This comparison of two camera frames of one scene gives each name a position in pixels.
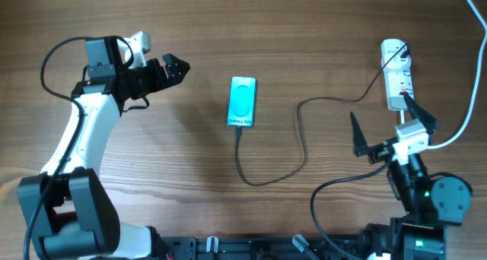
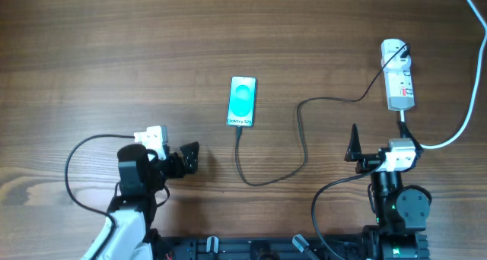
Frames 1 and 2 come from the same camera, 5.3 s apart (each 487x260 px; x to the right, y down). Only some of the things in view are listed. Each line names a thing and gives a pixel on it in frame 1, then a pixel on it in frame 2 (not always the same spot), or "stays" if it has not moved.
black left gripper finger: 176,69 to 190,153
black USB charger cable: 238,133 stays
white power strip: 396,61 stays
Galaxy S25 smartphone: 242,101 stays
